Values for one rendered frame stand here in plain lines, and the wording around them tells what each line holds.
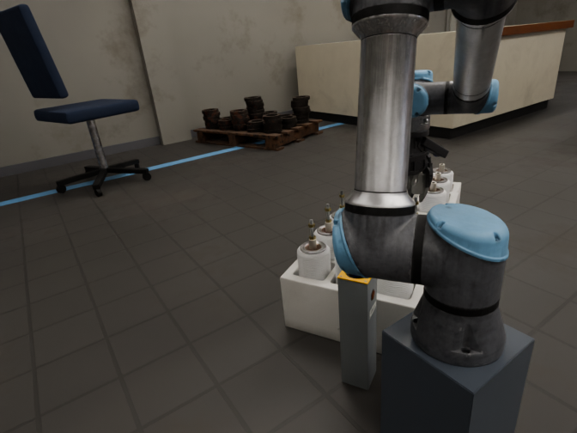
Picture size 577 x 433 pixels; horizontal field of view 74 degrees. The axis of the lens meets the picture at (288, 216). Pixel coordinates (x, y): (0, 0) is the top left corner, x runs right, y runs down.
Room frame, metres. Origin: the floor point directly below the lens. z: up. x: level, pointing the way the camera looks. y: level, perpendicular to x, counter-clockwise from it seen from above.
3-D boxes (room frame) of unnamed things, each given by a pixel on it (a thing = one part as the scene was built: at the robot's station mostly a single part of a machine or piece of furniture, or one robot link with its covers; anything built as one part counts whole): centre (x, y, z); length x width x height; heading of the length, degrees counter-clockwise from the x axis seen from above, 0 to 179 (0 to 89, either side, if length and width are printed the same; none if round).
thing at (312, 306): (1.01, -0.22, 0.09); 0.39 x 0.39 x 0.18; 59
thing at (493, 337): (0.52, -0.27, 0.35); 0.15 x 0.15 x 0.10
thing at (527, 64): (4.24, -1.51, 0.39); 2.08 x 1.67 x 0.78; 32
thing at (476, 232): (0.52, -0.27, 0.47); 0.13 x 0.12 x 0.14; 65
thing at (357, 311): (0.73, -0.14, 0.16); 0.07 x 0.07 x 0.31; 59
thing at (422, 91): (0.95, -0.35, 0.64); 0.11 x 0.11 x 0.08; 65
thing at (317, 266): (0.97, -0.06, 0.16); 0.10 x 0.10 x 0.18
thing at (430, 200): (1.32, -0.55, 0.16); 0.10 x 0.10 x 0.18
